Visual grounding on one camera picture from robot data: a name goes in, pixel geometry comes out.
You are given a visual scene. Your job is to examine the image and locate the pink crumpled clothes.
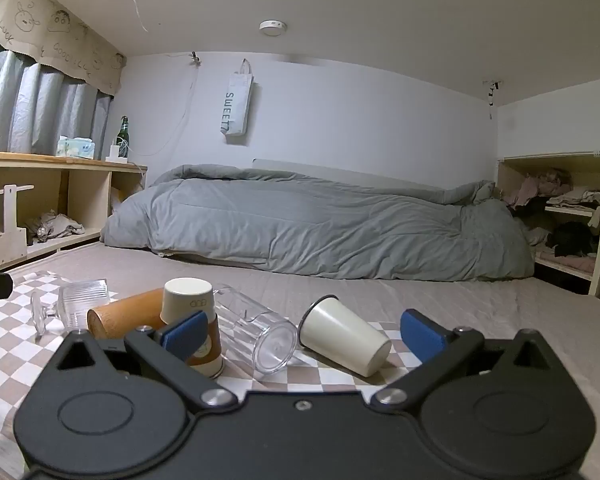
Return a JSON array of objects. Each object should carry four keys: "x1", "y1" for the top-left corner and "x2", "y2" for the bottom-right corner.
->
[{"x1": 504, "y1": 169, "x2": 574, "y2": 212}]

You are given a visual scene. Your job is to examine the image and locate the brown paper valance with drawings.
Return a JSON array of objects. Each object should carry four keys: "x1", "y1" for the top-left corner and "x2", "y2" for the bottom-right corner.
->
[{"x1": 0, "y1": 0, "x2": 127, "y2": 97}]

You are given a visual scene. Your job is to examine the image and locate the clear plastic cup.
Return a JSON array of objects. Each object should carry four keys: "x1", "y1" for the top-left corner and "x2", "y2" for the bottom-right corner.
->
[{"x1": 212, "y1": 284, "x2": 301, "y2": 374}]

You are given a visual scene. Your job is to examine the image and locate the beige folded clothes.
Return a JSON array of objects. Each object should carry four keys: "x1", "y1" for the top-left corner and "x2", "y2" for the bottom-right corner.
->
[{"x1": 545, "y1": 187, "x2": 600, "y2": 231}]

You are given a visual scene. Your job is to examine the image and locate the tissue pack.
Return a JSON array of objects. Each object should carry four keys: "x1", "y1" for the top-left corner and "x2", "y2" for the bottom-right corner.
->
[{"x1": 56, "y1": 135, "x2": 96, "y2": 160}]

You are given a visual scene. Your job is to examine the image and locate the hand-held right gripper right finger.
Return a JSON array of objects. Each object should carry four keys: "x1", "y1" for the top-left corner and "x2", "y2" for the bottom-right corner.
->
[{"x1": 372, "y1": 309, "x2": 556, "y2": 415}]

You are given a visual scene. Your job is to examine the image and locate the long wooden shelf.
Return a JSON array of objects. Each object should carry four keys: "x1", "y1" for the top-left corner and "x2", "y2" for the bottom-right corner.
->
[{"x1": 0, "y1": 151, "x2": 149, "y2": 275}]

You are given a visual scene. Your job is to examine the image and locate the checkered cloth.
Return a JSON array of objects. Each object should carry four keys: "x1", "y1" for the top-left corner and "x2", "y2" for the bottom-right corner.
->
[{"x1": 0, "y1": 270, "x2": 431, "y2": 480}]

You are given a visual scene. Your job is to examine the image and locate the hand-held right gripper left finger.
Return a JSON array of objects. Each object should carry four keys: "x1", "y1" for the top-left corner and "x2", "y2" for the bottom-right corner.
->
[{"x1": 55, "y1": 310, "x2": 238, "y2": 415}]

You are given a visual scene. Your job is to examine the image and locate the green glass bottle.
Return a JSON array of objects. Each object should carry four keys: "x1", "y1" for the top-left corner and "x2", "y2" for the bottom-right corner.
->
[{"x1": 116, "y1": 115, "x2": 131, "y2": 159}]

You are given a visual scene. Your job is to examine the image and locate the wooden box with handle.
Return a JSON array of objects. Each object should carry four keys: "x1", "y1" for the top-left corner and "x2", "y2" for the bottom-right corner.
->
[{"x1": 0, "y1": 184, "x2": 35, "y2": 266}]

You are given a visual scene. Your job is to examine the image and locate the ribbed glass goblet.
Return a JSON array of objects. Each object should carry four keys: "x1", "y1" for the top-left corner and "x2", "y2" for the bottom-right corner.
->
[{"x1": 30, "y1": 277, "x2": 110, "y2": 344}]

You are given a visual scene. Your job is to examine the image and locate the grey curtain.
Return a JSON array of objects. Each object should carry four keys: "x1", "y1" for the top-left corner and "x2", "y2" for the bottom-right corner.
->
[{"x1": 0, "y1": 36, "x2": 114, "y2": 157}]

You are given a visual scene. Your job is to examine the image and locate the brown cardboard tube cup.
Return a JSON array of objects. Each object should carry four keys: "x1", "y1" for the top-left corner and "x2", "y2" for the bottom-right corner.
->
[{"x1": 87, "y1": 287, "x2": 168, "y2": 341}]

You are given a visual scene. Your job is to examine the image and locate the grey duvet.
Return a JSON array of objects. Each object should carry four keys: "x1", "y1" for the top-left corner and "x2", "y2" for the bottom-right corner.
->
[{"x1": 102, "y1": 164, "x2": 536, "y2": 282}]

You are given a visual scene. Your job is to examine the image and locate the white headboard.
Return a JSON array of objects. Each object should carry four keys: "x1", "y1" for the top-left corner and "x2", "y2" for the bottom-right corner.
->
[{"x1": 252, "y1": 157, "x2": 448, "y2": 193}]

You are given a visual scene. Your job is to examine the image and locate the cream cup with dark rim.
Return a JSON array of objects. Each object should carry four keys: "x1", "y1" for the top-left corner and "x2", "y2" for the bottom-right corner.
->
[{"x1": 297, "y1": 295, "x2": 392, "y2": 378}]

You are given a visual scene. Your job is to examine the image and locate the crumpled beige cloth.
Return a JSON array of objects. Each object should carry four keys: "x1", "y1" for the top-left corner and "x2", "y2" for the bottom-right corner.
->
[{"x1": 29, "y1": 211, "x2": 86, "y2": 242}]

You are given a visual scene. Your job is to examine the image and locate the white charging cable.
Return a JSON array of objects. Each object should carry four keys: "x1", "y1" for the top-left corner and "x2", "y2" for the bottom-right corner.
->
[{"x1": 128, "y1": 64, "x2": 201, "y2": 159}]

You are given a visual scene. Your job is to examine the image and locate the pink folded clothes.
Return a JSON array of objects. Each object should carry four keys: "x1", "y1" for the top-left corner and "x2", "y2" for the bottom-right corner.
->
[{"x1": 534, "y1": 246, "x2": 597, "y2": 275}]

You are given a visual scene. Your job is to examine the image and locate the black clothes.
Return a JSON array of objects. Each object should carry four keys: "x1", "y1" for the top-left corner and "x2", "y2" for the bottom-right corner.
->
[{"x1": 544, "y1": 220, "x2": 599, "y2": 257}]

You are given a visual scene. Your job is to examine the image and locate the white hanging tote bag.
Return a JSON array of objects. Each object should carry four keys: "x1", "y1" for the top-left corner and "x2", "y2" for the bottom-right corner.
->
[{"x1": 219, "y1": 58, "x2": 255, "y2": 145}]

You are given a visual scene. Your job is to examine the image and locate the white and brown paper cup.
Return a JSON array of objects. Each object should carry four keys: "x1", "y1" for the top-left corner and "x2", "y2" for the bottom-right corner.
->
[{"x1": 160, "y1": 277, "x2": 226, "y2": 379}]

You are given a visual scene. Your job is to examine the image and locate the wooden clothes shelf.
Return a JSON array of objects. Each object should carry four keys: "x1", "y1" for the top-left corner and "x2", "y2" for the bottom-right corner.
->
[{"x1": 496, "y1": 152, "x2": 600, "y2": 302}]

